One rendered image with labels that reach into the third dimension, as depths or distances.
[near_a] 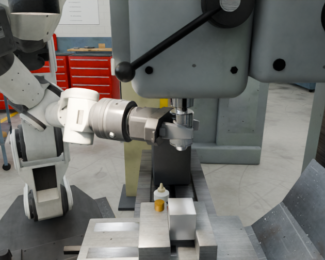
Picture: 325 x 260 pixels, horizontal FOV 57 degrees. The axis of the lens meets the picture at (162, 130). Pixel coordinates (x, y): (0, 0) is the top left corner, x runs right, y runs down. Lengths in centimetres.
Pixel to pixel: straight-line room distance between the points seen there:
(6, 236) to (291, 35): 136
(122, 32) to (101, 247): 42
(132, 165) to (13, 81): 184
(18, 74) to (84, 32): 902
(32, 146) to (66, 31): 888
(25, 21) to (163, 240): 58
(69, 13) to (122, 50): 939
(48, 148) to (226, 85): 83
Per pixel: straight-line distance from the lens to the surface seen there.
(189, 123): 57
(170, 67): 46
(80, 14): 984
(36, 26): 82
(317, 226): 79
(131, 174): 257
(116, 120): 59
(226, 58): 47
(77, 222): 150
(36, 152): 118
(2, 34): 76
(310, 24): 49
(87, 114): 64
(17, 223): 159
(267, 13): 47
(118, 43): 54
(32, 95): 86
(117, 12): 54
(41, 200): 136
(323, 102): 85
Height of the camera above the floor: 142
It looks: 19 degrees down
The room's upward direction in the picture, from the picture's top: straight up
